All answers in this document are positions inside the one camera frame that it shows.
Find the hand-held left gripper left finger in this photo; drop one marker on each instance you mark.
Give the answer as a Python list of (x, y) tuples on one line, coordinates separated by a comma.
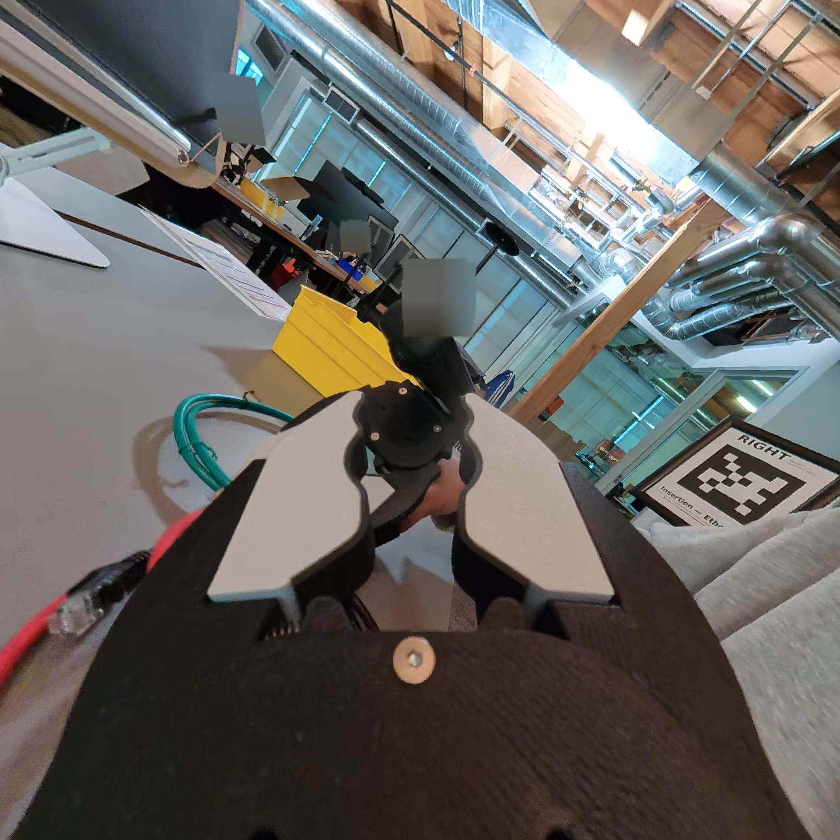
[(295, 512)]

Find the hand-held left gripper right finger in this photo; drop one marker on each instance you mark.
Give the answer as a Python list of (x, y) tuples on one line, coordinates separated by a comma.
[(531, 518)]

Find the yellow plastic bin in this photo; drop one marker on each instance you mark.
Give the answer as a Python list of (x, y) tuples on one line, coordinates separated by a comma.
[(328, 348)]

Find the person's right hand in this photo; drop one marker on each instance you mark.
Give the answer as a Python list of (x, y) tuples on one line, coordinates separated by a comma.
[(443, 499)]

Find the black round hanging lamp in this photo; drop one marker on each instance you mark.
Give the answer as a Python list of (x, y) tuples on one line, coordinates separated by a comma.
[(500, 239)]

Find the framed marker sign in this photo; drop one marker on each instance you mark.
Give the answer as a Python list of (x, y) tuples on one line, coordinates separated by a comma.
[(741, 479)]

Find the white paper sheet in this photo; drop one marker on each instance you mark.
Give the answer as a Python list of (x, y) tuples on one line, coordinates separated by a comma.
[(223, 269)]

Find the person's grey sweatshirt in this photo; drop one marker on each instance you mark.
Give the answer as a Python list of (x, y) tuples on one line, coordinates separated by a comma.
[(774, 623)]

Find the white stand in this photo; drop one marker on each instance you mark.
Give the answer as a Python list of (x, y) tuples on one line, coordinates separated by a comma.
[(39, 229)]

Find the black wood-edged panel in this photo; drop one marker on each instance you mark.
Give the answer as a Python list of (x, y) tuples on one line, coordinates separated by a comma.
[(144, 59)]

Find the wooden post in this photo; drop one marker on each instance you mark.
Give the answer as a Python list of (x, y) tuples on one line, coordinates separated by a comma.
[(610, 328)]

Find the silver duct pipes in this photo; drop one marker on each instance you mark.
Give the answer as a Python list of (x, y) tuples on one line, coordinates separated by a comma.
[(754, 249)]

